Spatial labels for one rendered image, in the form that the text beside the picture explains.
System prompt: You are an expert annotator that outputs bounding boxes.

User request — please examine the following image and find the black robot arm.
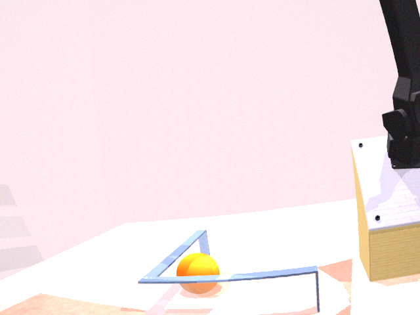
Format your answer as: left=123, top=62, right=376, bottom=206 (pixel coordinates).
left=379, top=0, right=420, bottom=169

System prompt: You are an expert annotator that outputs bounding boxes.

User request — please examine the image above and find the clear low corner wall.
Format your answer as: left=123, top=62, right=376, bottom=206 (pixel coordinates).
left=138, top=232, right=318, bottom=315
left=138, top=230, right=320, bottom=312

